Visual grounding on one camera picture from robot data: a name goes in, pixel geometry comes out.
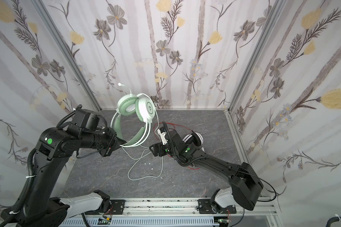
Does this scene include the green white headphones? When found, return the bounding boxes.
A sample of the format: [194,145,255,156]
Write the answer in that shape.
[110,92,158,148]

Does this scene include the white green headphone cable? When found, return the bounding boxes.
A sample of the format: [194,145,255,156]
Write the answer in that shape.
[120,113,165,181]

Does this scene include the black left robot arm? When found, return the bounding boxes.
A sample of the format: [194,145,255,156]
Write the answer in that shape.
[0,105,126,227]

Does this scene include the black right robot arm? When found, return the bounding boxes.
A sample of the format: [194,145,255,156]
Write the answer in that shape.
[149,122,264,211]

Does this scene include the black white headphones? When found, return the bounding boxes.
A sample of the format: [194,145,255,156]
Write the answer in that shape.
[182,131,204,147]

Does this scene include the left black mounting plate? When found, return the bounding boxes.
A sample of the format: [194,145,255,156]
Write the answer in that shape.
[109,200,126,215]

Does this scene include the black mounting plate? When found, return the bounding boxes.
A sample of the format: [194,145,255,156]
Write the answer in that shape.
[109,200,126,215]
[197,199,237,214]

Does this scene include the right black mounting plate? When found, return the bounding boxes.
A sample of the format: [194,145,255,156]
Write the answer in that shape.
[197,199,237,214]

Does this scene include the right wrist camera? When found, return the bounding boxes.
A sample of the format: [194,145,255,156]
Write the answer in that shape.
[157,127,168,145]

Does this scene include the red headphone cable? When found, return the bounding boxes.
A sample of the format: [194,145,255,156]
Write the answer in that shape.
[153,122,205,171]

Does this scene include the white slotted cable duct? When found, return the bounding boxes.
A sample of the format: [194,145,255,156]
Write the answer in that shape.
[59,217,219,227]

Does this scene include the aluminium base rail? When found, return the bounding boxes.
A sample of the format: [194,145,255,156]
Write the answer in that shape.
[59,197,276,219]

